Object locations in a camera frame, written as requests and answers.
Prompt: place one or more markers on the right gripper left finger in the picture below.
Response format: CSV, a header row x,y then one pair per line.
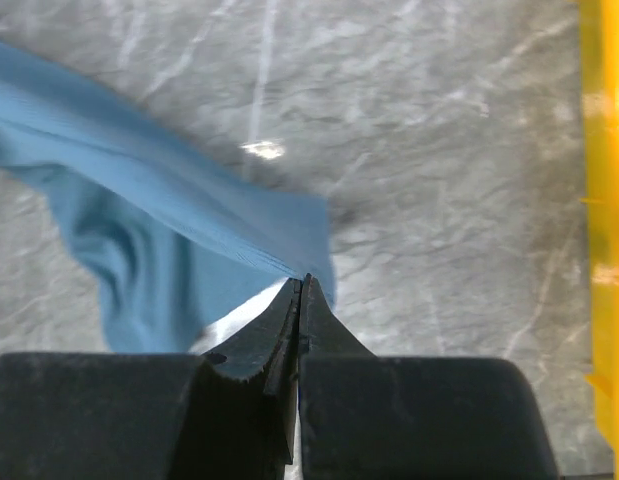
x,y
228,413

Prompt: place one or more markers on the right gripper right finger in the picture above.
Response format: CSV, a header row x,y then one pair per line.
x,y
365,416

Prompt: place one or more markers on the blue tank top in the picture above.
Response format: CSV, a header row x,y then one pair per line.
x,y
175,241

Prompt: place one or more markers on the yellow plastic bin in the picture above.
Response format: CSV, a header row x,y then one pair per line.
x,y
599,51

